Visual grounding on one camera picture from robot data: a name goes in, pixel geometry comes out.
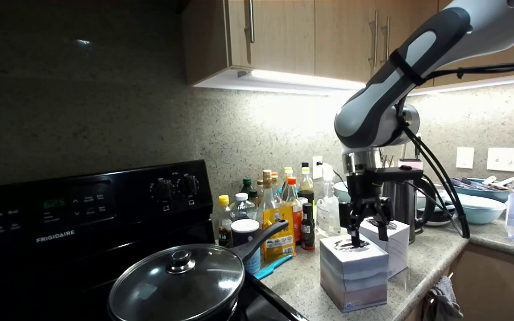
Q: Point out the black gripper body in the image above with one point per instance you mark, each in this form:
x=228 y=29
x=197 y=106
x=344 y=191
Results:
x=365 y=193

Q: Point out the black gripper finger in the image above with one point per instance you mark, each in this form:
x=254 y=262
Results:
x=356 y=229
x=383 y=223

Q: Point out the white tissue box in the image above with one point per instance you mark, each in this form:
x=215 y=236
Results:
x=397 y=250

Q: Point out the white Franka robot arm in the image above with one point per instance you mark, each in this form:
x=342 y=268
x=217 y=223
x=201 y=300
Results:
x=388 y=89

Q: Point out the white stacked box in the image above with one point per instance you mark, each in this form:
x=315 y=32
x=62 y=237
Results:
x=353 y=282

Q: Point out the steel electric kettle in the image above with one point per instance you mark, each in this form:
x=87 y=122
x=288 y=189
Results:
x=403 y=205

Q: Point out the clear spray bottle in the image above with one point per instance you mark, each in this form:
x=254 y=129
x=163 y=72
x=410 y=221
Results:
x=329 y=207

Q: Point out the small dark soy bottle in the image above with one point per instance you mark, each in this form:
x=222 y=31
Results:
x=308 y=229

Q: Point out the orange capped sauce bottle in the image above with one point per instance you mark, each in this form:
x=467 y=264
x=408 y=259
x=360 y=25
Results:
x=295 y=214

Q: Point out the yellow oil bottle tan cap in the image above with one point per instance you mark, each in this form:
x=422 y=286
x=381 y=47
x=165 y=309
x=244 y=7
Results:
x=276 y=229

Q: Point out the teal utensil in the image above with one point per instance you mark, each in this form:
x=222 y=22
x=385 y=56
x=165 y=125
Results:
x=272 y=268

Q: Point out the hanging kitchen towel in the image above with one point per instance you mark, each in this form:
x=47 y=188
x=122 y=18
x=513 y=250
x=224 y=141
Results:
x=447 y=296

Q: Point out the light blue bowl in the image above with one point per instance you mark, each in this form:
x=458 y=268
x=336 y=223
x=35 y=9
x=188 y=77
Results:
x=481 y=207

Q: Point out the black frying pan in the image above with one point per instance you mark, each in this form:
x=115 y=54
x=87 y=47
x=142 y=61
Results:
x=258 y=241

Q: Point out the blue plastic container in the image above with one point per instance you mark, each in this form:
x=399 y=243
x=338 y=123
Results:
x=483 y=186

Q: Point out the white lidded jar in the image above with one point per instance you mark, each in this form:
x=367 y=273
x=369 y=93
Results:
x=247 y=237

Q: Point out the white capped clear bottle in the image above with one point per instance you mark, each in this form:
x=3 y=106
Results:
x=244 y=207

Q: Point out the green glass bottle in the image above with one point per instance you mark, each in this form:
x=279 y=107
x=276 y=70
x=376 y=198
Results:
x=247 y=189

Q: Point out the under cabinet light strip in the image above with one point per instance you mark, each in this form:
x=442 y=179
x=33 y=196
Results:
x=294 y=81

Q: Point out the wooden upper cabinets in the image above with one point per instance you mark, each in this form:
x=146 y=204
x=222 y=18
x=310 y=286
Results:
x=304 y=32

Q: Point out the black stove knob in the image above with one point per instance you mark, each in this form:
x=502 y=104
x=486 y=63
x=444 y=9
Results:
x=188 y=184
x=162 y=189

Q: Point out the glass pan lid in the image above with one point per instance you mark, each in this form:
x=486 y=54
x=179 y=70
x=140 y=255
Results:
x=178 y=286

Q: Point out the black electric stove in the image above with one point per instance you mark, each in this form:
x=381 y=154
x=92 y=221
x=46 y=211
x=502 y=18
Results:
x=62 y=237

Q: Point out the small white wall plate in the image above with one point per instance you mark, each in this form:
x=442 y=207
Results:
x=465 y=157

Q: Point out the wide white wall plate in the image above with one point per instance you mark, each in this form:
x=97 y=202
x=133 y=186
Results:
x=504 y=159

